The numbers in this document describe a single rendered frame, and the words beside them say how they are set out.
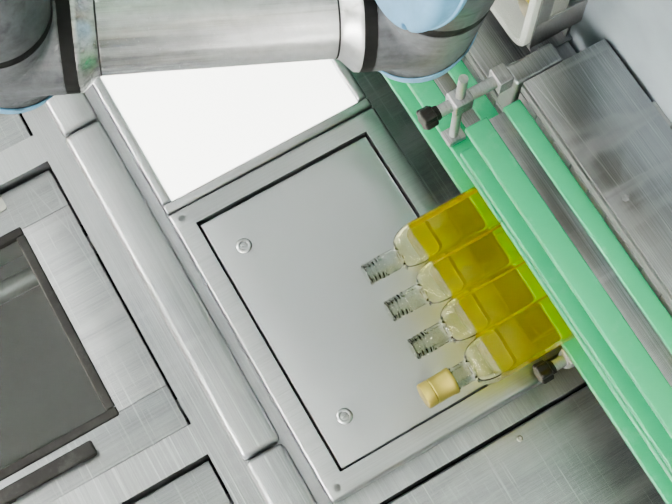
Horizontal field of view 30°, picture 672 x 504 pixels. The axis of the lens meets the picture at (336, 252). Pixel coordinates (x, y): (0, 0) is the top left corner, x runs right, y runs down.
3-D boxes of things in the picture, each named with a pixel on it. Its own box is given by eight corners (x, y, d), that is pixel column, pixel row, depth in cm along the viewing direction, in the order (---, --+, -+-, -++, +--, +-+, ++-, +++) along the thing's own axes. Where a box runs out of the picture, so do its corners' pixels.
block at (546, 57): (538, 72, 165) (493, 96, 164) (548, 37, 156) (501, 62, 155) (553, 93, 164) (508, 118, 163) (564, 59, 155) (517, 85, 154)
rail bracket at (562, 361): (606, 324, 171) (523, 372, 169) (616, 309, 164) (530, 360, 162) (623, 348, 170) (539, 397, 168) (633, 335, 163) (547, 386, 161)
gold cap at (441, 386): (445, 363, 157) (415, 381, 156) (460, 387, 155) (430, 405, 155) (444, 372, 160) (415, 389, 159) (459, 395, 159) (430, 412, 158)
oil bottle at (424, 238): (521, 171, 170) (386, 247, 167) (527, 155, 165) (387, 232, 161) (544, 205, 168) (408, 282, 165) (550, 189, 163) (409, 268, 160)
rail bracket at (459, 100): (492, 103, 165) (411, 147, 163) (506, 41, 149) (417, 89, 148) (504, 121, 164) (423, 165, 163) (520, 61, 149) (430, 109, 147)
